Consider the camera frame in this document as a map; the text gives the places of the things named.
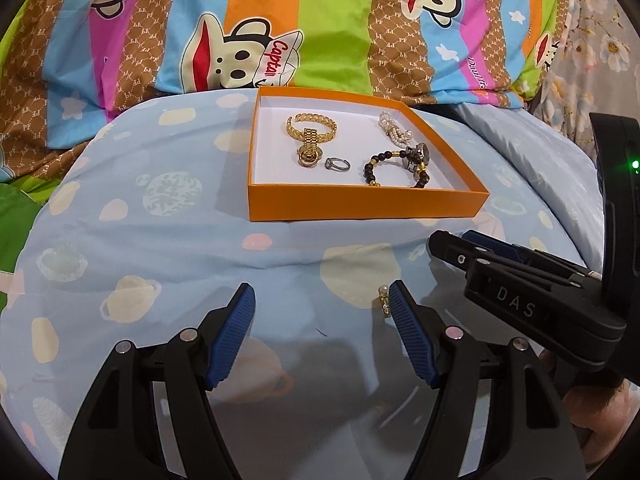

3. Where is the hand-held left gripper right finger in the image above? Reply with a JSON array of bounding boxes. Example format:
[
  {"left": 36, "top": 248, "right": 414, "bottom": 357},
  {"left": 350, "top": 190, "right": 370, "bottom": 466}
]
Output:
[{"left": 389, "top": 280, "right": 586, "bottom": 480}]

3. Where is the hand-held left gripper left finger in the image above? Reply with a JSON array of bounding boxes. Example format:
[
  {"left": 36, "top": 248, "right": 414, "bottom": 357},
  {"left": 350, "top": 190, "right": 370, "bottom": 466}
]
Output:
[{"left": 59, "top": 282, "right": 257, "bottom": 480}]

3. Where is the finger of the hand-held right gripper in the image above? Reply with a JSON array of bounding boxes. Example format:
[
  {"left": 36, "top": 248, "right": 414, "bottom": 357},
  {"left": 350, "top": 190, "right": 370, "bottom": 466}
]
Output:
[
  {"left": 427, "top": 230, "right": 588, "bottom": 293},
  {"left": 461, "top": 229, "right": 603, "bottom": 281}
]

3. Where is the gold pearl earring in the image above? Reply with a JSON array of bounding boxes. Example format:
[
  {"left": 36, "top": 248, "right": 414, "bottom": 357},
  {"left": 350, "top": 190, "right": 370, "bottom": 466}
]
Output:
[{"left": 375, "top": 284, "right": 394, "bottom": 317}]

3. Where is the silver wristwatch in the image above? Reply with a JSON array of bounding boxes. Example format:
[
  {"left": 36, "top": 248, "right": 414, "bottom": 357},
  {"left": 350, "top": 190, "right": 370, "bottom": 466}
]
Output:
[{"left": 404, "top": 142, "right": 432, "bottom": 169}]

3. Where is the black bead bracelet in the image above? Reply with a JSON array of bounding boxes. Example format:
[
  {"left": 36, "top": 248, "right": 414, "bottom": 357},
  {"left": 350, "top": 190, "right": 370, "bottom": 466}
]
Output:
[{"left": 363, "top": 147, "right": 432, "bottom": 190}]

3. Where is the pearl bracelet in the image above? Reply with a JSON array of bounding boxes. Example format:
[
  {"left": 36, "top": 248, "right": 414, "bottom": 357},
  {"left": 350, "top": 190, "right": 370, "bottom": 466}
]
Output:
[{"left": 378, "top": 110, "right": 414, "bottom": 144}]

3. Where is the orange cardboard box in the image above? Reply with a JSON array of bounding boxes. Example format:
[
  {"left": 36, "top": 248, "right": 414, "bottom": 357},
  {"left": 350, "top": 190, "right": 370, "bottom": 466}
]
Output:
[{"left": 247, "top": 86, "right": 491, "bottom": 223}]

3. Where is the gold link watch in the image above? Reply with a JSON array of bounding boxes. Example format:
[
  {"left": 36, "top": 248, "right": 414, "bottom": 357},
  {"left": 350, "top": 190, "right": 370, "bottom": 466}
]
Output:
[{"left": 295, "top": 130, "right": 324, "bottom": 169}]

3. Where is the gold cuff bracelet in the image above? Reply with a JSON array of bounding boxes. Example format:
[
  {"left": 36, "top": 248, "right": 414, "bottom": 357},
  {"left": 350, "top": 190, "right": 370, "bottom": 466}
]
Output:
[{"left": 286, "top": 113, "right": 339, "bottom": 144}]

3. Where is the person's right hand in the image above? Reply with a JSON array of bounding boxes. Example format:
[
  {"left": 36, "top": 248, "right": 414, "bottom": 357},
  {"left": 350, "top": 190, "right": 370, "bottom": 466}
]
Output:
[{"left": 542, "top": 350, "right": 637, "bottom": 473}]

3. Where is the pale blue quilt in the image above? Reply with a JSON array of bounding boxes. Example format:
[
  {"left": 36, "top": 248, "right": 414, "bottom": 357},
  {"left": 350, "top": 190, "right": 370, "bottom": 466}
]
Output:
[{"left": 447, "top": 102, "right": 618, "bottom": 273}]

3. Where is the blue planet print bed sheet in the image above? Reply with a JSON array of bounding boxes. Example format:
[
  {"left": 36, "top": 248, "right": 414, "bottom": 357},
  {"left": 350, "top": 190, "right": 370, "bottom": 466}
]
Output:
[{"left": 0, "top": 87, "right": 608, "bottom": 480}]

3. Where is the grey floral cloth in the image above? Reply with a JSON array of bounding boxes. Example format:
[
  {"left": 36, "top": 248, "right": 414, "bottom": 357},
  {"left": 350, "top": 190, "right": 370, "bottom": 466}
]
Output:
[{"left": 522, "top": 0, "right": 640, "bottom": 163}]

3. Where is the green cloth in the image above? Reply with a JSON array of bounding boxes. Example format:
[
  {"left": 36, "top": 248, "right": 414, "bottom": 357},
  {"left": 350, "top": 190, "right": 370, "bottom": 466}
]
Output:
[{"left": 0, "top": 180, "right": 53, "bottom": 313}]

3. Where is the colourful monkey print blanket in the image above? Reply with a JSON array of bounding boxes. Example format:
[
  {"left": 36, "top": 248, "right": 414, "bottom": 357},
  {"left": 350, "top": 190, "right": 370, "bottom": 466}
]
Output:
[{"left": 0, "top": 0, "right": 576, "bottom": 183}]

